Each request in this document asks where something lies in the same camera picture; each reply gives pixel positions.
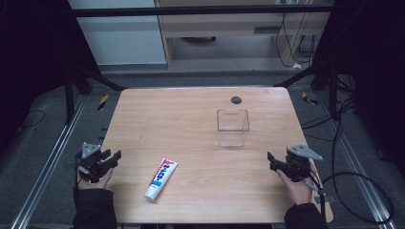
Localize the hanging black cables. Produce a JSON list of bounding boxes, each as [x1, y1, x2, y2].
[[274, 12, 319, 69]]

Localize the white toothpaste tube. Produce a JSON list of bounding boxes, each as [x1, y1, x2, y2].
[[144, 157, 180, 203]]

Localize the yellow black striped tape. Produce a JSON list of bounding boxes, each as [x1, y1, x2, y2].
[[301, 91, 319, 106], [96, 94, 110, 112]]

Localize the black metal crossbar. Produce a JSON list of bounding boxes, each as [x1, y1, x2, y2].
[[70, 4, 335, 18]]

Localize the aluminium floor rail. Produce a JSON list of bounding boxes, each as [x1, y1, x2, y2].
[[314, 90, 397, 229], [9, 94, 89, 229]]

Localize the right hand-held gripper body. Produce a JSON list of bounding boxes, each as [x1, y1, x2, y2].
[[284, 144, 324, 183]]

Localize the person's right hand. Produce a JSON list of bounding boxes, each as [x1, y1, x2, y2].
[[275, 169, 314, 206]]

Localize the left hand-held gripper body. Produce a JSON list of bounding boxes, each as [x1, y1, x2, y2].
[[75, 141, 111, 184]]

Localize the white cabinet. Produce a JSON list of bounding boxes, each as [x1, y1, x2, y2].
[[67, 0, 168, 67]]

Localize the black metal stand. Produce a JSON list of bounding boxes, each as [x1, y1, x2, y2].
[[273, 60, 340, 117], [63, 61, 128, 126]]

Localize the black floor cable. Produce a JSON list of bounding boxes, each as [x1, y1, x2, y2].
[[17, 109, 46, 132]]

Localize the clear plastic box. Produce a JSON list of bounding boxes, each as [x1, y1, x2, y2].
[[216, 109, 250, 148]]

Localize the person's left hand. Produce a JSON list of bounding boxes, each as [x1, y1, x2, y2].
[[76, 167, 115, 191]]

